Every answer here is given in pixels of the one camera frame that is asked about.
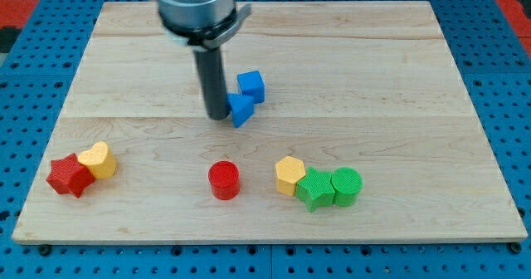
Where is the red star block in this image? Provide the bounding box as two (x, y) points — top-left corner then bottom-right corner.
(46, 153), (95, 198)

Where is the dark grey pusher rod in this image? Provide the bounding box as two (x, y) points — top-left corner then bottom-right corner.
(193, 48), (229, 120)

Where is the yellow heart block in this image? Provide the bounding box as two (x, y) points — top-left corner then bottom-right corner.
(78, 141), (117, 179)

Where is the red cylinder block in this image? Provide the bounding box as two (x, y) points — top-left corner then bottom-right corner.
(208, 161), (241, 200)

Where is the green cylinder block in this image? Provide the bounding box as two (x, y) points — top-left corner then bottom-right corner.
(331, 167), (363, 207)

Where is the blue triangle block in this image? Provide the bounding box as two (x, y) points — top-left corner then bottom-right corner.
(227, 93), (254, 128)

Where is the green star block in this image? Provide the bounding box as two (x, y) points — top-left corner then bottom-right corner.
(295, 167), (335, 213)

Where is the wooden board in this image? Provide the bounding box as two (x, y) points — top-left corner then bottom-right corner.
(12, 1), (528, 245)

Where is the blue cube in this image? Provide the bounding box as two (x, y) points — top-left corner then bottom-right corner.
(236, 71), (266, 104)

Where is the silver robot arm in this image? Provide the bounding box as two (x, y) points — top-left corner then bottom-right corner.
(156, 0), (252, 120)

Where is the yellow hexagon block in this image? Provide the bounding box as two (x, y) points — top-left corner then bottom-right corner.
(275, 156), (306, 196)

